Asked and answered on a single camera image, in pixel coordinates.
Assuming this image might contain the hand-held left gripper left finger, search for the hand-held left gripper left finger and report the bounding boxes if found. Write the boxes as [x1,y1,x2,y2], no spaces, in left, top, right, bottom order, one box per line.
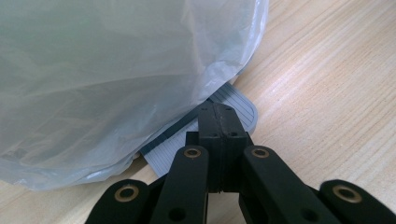
[185,103,224,193]

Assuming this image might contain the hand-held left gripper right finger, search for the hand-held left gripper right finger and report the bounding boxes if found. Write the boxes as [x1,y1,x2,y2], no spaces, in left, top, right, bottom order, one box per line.
[214,103,254,193]

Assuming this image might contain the translucent white plastic bag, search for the translucent white plastic bag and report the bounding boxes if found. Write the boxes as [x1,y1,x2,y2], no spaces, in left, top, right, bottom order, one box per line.
[0,0,271,191]

